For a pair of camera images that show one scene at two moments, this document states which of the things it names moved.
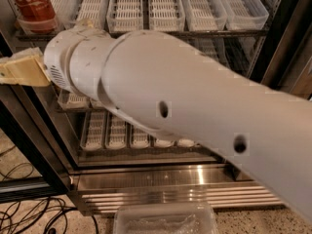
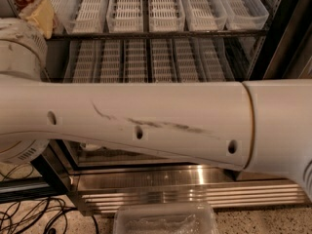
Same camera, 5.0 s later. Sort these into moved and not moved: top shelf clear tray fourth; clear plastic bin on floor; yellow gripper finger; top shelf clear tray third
Moved: yellow gripper finger
Not moved: top shelf clear tray fourth; top shelf clear tray third; clear plastic bin on floor
